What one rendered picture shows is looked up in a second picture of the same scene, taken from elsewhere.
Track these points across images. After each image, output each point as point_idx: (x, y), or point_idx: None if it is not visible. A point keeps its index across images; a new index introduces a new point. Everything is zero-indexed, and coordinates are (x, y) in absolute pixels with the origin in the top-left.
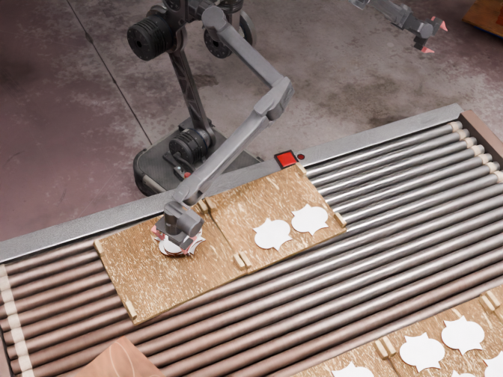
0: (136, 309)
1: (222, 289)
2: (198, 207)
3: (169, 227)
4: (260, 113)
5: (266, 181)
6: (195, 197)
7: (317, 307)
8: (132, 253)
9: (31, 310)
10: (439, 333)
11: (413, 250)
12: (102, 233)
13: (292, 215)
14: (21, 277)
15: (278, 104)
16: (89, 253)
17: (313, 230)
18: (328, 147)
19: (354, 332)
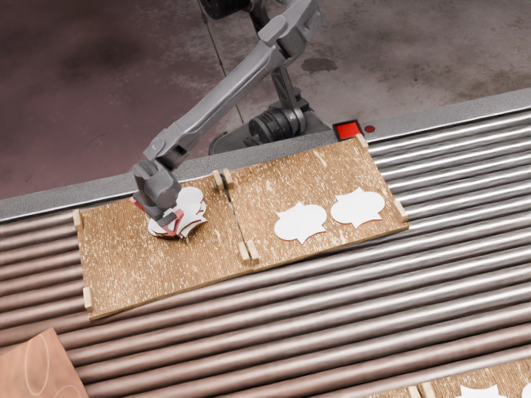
0: (97, 299)
1: (216, 287)
2: (214, 182)
3: (142, 193)
4: (265, 41)
5: (312, 155)
6: (175, 155)
7: (340, 328)
8: (116, 230)
9: None
10: (520, 390)
11: (506, 264)
12: (92, 204)
13: (335, 200)
14: None
15: (295, 31)
16: (68, 227)
17: (358, 222)
18: (412, 119)
19: (386, 369)
